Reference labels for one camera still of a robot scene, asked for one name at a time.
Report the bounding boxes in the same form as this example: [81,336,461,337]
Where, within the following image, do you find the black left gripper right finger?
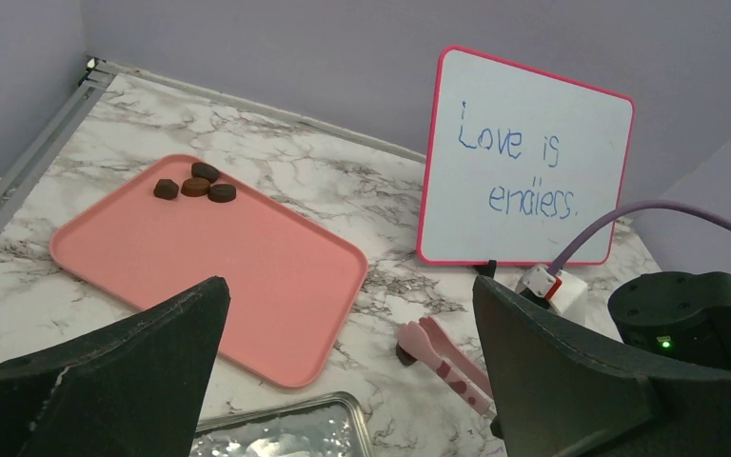
[472,276,731,456]

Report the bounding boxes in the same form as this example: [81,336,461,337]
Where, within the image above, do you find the dark chocolate piece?
[153,179,180,201]

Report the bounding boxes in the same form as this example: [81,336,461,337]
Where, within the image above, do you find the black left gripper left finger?
[0,276,230,456]

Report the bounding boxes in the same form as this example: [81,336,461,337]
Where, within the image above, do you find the silver tin lid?
[189,391,374,457]

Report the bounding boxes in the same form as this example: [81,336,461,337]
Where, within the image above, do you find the pink plastic tray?
[49,154,368,388]

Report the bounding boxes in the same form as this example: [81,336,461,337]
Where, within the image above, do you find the dark round chocolate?
[190,162,220,183]

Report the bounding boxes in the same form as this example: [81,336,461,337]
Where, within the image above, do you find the dark oval chocolate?
[207,184,237,203]

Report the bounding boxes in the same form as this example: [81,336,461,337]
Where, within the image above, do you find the brown round chocolate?
[180,177,211,197]

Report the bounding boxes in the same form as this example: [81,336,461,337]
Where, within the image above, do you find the pink framed whiteboard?
[416,46,636,266]

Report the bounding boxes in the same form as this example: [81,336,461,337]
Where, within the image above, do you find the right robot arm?
[607,271,731,370]

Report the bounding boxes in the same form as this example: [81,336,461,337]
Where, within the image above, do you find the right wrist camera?
[515,264,588,326]

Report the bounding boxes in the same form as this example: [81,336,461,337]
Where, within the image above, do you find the pink tongs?
[395,316,495,416]

